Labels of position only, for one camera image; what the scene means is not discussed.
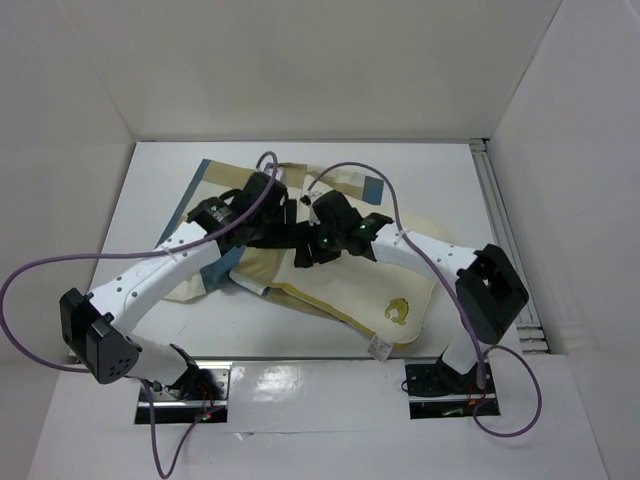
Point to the aluminium frame rail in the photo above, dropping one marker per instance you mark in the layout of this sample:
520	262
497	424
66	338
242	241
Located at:
530	330

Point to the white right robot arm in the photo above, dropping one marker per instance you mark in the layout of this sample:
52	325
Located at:
485	287

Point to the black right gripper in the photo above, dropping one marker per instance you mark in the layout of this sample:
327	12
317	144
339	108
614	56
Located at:
306	253

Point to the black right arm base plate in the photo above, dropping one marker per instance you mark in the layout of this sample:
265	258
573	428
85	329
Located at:
434	394

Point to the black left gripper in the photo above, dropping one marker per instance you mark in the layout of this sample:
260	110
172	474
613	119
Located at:
284	236

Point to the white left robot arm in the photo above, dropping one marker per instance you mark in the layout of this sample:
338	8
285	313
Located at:
99	326

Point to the cream pillow with duck patch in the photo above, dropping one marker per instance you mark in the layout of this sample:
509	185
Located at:
378	299

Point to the blue beige plaid pillowcase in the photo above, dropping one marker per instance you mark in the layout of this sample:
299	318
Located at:
251	268

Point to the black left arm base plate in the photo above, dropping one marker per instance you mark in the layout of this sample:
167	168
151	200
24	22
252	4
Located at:
207	400

